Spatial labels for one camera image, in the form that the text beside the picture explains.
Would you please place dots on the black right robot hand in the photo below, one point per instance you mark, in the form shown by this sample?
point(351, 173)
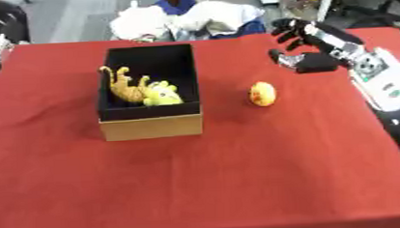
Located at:
point(314, 62)

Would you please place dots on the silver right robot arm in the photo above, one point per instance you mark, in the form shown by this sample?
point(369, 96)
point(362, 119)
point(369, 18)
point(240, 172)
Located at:
point(379, 79)

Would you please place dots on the tan cardboard box black inside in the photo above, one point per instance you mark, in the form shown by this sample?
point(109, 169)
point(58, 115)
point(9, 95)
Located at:
point(148, 92)

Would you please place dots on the yellow orange toy fruit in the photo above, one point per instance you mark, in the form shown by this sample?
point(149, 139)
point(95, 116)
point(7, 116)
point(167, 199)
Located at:
point(262, 94)

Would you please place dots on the person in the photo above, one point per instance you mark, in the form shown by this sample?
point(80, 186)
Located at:
point(193, 16)

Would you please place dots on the orange tiger soft toy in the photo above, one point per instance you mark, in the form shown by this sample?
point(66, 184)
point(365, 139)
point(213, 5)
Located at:
point(143, 89)

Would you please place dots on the black chair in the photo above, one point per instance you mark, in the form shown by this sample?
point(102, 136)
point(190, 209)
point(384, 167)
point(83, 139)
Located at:
point(2, 18)

